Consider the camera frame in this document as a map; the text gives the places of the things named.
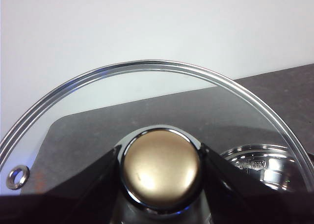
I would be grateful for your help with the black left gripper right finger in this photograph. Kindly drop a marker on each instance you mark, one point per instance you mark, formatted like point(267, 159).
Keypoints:
point(228, 187)

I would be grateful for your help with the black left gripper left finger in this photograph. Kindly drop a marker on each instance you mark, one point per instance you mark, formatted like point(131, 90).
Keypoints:
point(93, 184)

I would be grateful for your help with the pale green electric steamer pot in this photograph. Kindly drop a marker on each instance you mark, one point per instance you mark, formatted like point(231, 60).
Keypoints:
point(265, 167)

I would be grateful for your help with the glass lid with round knob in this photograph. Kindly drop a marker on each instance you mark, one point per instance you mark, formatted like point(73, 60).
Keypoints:
point(159, 170)

